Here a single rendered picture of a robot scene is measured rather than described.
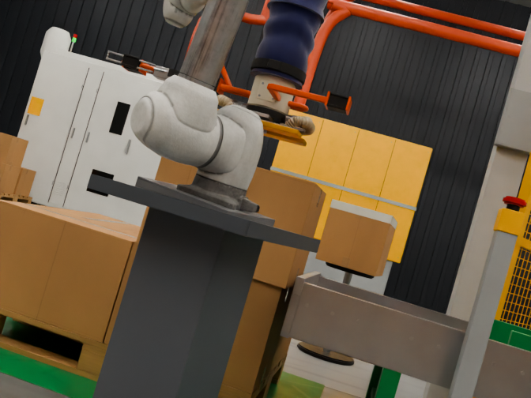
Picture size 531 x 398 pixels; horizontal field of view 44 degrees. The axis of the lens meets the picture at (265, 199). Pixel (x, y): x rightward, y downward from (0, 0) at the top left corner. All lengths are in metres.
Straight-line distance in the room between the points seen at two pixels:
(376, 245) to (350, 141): 5.76
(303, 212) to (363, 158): 7.52
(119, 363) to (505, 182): 2.36
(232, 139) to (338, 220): 2.57
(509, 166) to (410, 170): 6.37
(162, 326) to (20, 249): 1.08
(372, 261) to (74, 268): 2.17
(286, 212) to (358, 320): 0.47
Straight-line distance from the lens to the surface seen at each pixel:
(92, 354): 2.66
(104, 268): 2.62
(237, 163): 1.82
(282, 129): 2.53
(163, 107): 1.69
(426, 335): 2.29
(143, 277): 1.86
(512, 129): 3.63
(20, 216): 2.78
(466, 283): 3.59
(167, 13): 2.29
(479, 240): 3.60
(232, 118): 1.84
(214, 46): 1.74
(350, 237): 4.30
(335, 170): 9.89
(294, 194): 2.43
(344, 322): 2.28
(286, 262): 2.42
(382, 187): 9.89
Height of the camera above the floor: 0.76
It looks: 2 degrees up
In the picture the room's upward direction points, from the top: 16 degrees clockwise
